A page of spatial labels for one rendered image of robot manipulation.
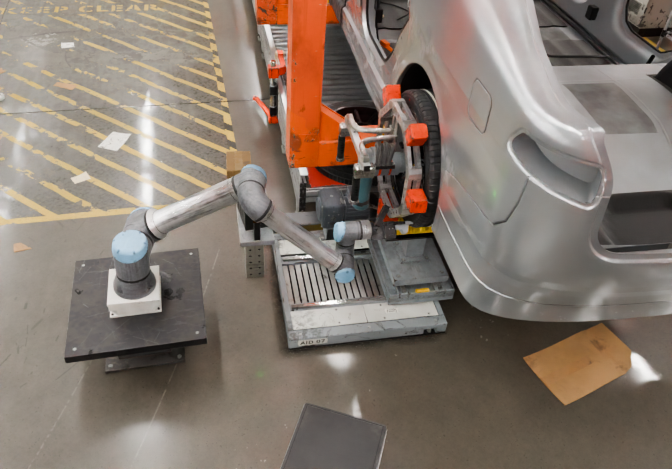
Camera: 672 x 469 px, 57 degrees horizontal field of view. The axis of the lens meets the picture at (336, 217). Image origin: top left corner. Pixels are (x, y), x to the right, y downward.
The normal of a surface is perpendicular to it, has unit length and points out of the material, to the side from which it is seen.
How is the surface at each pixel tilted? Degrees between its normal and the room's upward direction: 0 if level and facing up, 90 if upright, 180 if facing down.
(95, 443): 0
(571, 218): 88
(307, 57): 90
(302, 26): 90
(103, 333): 0
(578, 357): 2
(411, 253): 90
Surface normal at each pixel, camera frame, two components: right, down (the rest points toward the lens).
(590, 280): -0.06, 0.72
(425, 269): 0.07, -0.77
